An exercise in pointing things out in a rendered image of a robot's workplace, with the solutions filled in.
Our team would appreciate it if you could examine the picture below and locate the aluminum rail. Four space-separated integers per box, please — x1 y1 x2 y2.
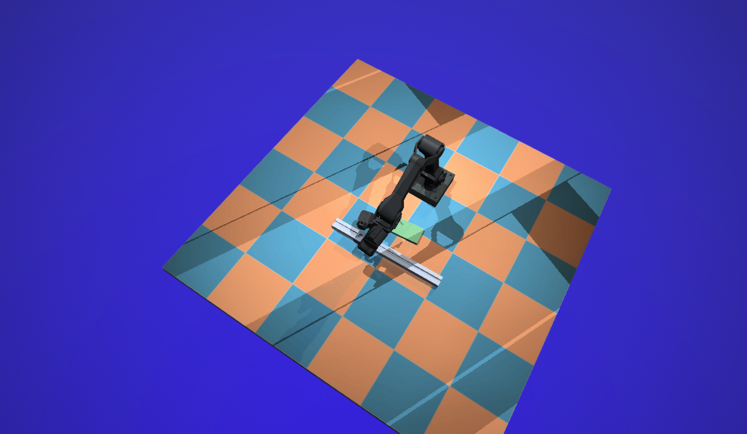
332 218 443 288

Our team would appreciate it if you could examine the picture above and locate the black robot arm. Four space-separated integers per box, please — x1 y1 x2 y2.
356 134 447 250

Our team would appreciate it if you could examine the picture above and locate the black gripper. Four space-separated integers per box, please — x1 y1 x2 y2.
358 239 377 257

